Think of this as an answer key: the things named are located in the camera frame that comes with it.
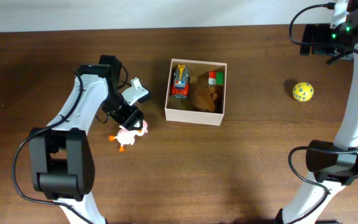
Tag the red toy fire truck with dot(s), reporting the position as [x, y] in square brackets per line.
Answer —
[181, 82]

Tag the brown plush toy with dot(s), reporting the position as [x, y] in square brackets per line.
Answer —
[207, 98]

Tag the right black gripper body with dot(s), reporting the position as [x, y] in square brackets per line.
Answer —
[324, 35]

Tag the pink cardboard box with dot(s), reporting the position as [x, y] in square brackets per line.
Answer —
[182, 110]

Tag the white pink toy duck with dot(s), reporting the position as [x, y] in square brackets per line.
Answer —
[126, 137]

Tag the colourful puzzle cube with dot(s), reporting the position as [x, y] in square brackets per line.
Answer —
[216, 78]

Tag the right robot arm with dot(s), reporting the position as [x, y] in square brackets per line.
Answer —
[331, 165]

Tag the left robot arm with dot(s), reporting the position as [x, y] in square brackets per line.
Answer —
[61, 162]

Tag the yellow lettered ball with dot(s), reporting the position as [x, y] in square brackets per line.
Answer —
[303, 91]

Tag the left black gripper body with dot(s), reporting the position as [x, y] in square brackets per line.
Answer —
[127, 114]

